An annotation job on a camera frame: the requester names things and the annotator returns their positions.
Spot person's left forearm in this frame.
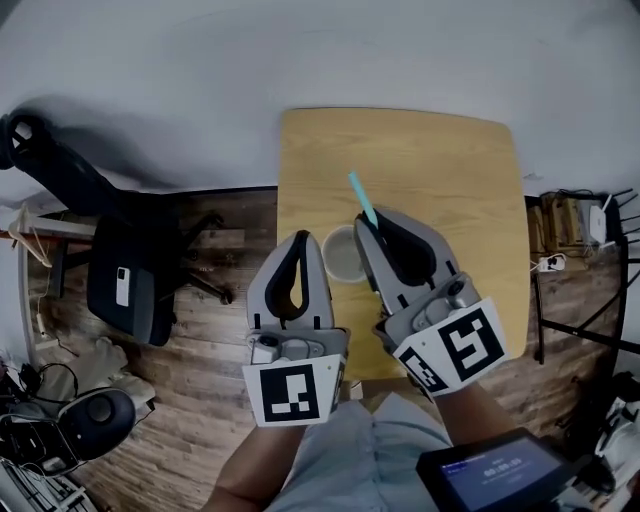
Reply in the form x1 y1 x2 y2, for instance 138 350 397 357
199 412 307 512

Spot white paper cup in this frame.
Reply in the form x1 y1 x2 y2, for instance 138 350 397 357
320 224 370 286

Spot black tablet screen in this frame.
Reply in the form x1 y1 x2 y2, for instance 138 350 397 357
415 427 584 512

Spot round black grey device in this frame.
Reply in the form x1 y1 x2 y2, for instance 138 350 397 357
55 386 138 462

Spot black office chair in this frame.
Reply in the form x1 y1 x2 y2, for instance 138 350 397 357
0 111 237 348

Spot white power strip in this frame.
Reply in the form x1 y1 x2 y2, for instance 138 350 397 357
529 251 570 274

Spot person's right forearm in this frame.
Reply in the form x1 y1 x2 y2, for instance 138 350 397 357
433 375 522 449

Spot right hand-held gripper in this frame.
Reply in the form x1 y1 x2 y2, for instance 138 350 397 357
353 208 510 400

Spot cardboard box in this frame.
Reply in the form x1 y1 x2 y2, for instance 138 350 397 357
525 191 597 252

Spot teal straw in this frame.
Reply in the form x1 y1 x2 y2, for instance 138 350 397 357
347 171 380 227

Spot white router with antennas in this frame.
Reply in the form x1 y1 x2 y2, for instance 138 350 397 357
587 188 637 247

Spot person's light blue clothing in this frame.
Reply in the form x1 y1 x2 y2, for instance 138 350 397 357
262 391 455 512

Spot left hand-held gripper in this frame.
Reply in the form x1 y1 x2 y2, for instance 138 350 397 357
241 230 352 429

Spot white plastic object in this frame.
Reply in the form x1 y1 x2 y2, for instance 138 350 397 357
595 393 640 467

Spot wooden clothes hanger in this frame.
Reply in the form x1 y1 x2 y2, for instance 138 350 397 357
6 201 54 269

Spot black headphones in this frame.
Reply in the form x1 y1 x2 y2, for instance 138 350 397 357
18 361 80 403

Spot white phone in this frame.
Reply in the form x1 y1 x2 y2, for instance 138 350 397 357
115 266 133 307

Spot black metal stand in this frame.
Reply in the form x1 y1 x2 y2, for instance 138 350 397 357
531 233 632 367

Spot beige cloth bag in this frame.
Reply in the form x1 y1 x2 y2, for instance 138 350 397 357
48 336 157 417

